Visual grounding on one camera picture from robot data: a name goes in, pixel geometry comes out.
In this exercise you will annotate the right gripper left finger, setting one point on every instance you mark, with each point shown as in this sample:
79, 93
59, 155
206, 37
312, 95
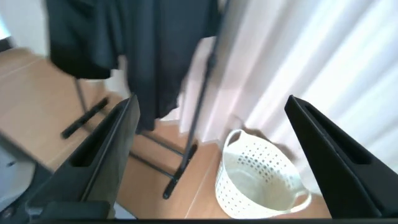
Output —
93, 174

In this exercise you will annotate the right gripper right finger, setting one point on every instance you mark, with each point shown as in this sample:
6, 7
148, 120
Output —
345, 174

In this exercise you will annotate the black garment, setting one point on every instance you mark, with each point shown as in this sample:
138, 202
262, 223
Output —
161, 62

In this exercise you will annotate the white laundry basket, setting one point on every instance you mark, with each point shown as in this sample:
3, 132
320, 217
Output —
248, 186

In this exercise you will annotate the black clothes rack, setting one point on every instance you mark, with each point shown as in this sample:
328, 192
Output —
199, 102

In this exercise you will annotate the beige curtain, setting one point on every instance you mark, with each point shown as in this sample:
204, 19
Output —
311, 62

